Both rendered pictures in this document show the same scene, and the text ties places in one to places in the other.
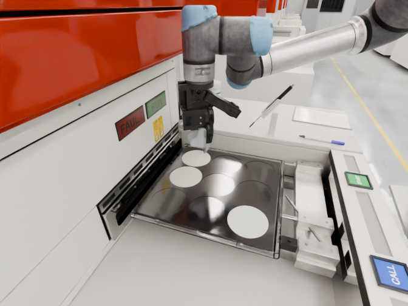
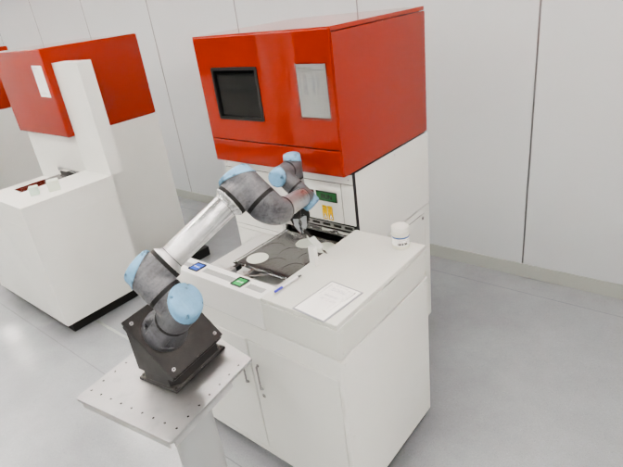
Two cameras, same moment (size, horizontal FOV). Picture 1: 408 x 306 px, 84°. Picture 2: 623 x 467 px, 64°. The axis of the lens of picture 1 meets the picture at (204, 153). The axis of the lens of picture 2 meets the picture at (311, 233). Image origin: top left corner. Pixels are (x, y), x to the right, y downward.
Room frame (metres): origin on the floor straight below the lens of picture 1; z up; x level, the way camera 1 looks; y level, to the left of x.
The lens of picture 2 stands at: (1.40, -1.83, 1.94)
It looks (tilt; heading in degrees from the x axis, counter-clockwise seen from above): 26 degrees down; 114
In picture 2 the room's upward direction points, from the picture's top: 8 degrees counter-clockwise
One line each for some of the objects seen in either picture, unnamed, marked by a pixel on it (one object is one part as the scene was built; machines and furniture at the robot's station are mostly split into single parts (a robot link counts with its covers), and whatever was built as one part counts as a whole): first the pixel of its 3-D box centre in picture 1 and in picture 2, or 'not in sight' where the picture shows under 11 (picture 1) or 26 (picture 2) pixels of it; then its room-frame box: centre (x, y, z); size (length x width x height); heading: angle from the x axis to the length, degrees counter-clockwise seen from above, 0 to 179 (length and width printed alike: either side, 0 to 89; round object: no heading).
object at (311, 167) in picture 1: (309, 167); not in sight; (0.60, -0.35, 0.89); 0.08 x 0.03 x 0.03; 72
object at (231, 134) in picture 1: (264, 132); (349, 285); (0.85, -0.26, 0.89); 0.62 x 0.35 x 0.14; 72
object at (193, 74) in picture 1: (199, 71); not in sight; (0.55, 0.01, 1.21); 0.08 x 0.08 x 0.05
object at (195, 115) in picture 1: (197, 104); not in sight; (0.56, 0.02, 1.13); 0.09 x 0.08 x 0.12; 104
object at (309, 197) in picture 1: (309, 209); not in sight; (0.44, -0.30, 0.87); 0.36 x 0.08 x 0.03; 162
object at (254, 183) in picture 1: (217, 184); (291, 253); (0.51, -0.04, 0.90); 0.34 x 0.34 x 0.01; 72
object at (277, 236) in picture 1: (280, 198); (263, 271); (0.45, -0.21, 0.90); 0.38 x 0.01 x 0.01; 162
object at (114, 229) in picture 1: (153, 174); (317, 233); (0.56, 0.16, 0.89); 0.44 x 0.02 x 0.10; 162
